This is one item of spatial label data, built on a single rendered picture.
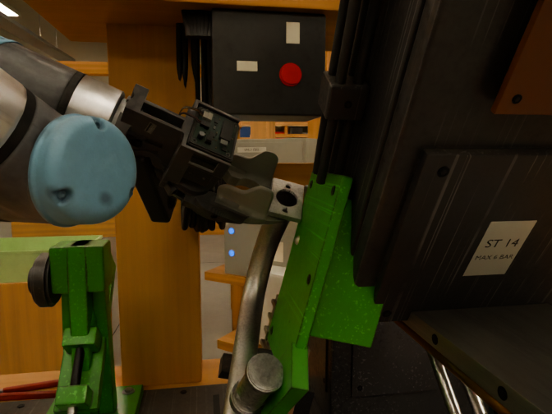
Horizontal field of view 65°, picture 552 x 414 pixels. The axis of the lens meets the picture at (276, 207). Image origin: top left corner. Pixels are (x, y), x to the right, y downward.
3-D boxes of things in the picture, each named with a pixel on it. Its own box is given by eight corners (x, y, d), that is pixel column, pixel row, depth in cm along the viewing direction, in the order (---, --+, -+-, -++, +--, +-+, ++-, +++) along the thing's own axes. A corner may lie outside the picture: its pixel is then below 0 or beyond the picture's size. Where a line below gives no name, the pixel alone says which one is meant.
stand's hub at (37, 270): (48, 315, 57) (44, 259, 56) (22, 316, 57) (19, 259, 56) (66, 296, 65) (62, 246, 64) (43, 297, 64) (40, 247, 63)
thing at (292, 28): (325, 116, 66) (327, 12, 64) (213, 114, 63) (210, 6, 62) (306, 121, 78) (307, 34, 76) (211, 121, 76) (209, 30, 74)
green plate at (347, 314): (361, 400, 44) (421, 196, 41) (283, 387, 42) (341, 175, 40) (329, 350, 55) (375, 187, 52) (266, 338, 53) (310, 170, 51)
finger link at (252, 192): (304, 218, 47) (227, 177, 44) (277, 242, 51) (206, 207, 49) (308, 196, 49) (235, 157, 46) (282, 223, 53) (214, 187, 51)
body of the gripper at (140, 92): (236, 171, 43) (114, 119, 39) (204, 214, 49) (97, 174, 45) (246, 120, 48) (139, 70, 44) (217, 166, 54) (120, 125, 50)
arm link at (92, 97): (53, 158, 44) (83, 107, 49) (99, 176, 45) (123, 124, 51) (62, 108, 39) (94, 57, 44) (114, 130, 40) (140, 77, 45)
